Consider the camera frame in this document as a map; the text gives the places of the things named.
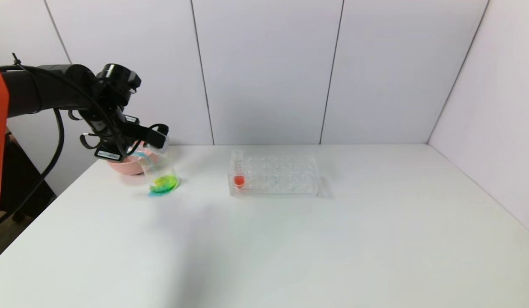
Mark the clear graduated plastic test tube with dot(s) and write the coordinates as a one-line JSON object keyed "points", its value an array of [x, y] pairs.
{"points": [[155, 147]]}

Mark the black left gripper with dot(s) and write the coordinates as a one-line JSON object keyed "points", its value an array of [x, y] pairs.
{"points": [[108, 154]]}

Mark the pink bowl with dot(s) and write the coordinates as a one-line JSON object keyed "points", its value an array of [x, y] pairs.
{"points": [[127, 166]]}

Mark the clear glass beaker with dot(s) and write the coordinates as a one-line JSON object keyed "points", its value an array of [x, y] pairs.
{"points": [[161, 175]]}

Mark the red liquid test tube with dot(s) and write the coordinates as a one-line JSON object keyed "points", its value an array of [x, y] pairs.
{"points": [[239, 179]]}

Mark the clear acrylic test tube rack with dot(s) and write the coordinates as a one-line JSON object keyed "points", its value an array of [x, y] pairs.
{"points": [[275, 182]]}

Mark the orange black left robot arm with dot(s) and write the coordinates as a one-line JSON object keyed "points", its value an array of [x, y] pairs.
{"points": [[42, 90]]}

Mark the black office chair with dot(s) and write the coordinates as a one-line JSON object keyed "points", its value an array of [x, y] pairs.
{"points": [[20, 184]]}

